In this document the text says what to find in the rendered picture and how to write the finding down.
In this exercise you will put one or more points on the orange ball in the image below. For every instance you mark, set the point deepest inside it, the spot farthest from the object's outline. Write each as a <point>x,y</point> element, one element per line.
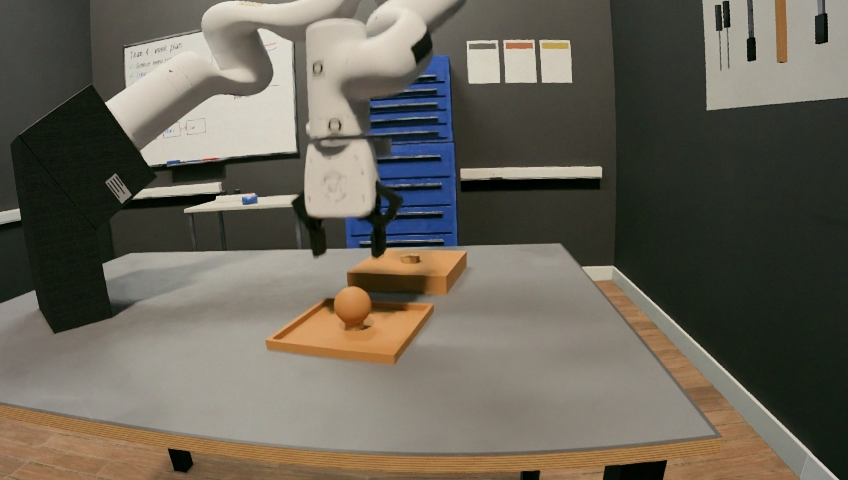
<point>352,305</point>

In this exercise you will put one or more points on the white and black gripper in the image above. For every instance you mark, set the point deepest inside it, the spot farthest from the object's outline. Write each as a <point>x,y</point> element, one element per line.
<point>341,183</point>

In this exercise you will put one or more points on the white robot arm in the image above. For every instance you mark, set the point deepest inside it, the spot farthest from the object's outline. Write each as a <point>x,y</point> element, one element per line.
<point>343,76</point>

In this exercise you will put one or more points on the orange square tray with round hole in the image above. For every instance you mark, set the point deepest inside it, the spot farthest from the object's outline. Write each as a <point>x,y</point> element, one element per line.
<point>418,271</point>

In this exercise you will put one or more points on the orange shallow tray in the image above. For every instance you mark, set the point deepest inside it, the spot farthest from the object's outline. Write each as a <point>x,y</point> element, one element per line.
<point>385,326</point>

